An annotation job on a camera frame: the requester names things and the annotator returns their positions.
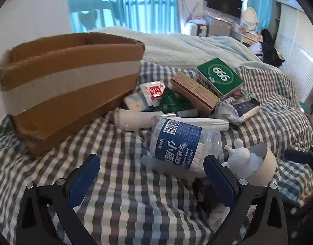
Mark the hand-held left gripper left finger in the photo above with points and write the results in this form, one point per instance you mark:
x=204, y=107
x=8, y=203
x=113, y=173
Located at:
x=87, y=177

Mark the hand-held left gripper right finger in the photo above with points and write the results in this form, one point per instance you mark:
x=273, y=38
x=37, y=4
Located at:
x=220, y=181

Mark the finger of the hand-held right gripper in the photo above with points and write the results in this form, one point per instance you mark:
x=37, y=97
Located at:
x=297, y=154
x=300, y=209

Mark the beige round cup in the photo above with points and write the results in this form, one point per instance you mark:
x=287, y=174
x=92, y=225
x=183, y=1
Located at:
x=266, y=168

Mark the clear jar with blue label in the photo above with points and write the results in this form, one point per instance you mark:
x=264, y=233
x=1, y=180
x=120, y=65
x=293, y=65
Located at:
x=176, y=143

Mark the silver packet with dark label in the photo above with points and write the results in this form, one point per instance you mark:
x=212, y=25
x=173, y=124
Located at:
x=235, y=112

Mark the brown cardboard box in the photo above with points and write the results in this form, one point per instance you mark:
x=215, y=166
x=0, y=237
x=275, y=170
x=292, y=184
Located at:
x=69, y=94

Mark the green foil packet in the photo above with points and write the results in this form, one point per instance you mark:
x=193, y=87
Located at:
x=174, y=102

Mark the tan medicine box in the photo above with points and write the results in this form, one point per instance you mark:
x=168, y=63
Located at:
x=194, y=91

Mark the green and white medicine box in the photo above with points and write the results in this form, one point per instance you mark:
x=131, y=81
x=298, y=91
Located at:
x=220, y=74

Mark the white figurine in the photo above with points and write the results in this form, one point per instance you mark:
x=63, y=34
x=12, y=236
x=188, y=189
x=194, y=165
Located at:
x=239, y=158

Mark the checkered bed sheet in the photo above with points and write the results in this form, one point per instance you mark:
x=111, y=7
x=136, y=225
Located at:
x=120, y=196

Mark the white plastic bottle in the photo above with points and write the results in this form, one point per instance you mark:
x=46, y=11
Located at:
x=130, y=120

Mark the thin white ointment tube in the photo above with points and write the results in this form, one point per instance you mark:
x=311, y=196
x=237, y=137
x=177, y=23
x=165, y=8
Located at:
x=184, y=113

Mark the white and blue tissue pack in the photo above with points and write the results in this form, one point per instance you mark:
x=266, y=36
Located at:
x=136, y=102

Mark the red and white sachet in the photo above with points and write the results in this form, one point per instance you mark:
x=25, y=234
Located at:
x=153, y=93

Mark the white slatted wardrobe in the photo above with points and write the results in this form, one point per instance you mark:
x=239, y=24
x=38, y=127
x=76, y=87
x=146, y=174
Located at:
x=297, y=46

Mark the black clothing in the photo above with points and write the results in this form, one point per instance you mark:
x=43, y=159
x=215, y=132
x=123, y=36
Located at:
x=270, y=48

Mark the wooden dressing table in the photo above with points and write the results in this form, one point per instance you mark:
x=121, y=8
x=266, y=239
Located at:
x=251, y=37

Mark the light green knitted blanket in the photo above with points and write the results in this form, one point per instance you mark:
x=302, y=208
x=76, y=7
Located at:
x=184, y=46

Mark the oval mirror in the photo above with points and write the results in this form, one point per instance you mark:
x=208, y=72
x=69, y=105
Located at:
x=250, y=17

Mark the grey cabinet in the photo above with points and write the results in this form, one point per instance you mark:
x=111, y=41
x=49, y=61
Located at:
x=220, y=26

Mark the narrow blue curtain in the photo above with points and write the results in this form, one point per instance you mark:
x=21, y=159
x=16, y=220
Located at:
x=263, y=5

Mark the white suitcase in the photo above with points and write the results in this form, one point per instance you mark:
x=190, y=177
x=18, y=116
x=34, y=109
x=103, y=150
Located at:
x=198, y=29

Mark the wide blue curtain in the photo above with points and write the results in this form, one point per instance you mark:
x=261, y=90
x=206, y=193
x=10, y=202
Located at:
x=146, y=5

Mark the black wall television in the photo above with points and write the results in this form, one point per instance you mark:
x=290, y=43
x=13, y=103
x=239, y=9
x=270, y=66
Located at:
x=224, y=2

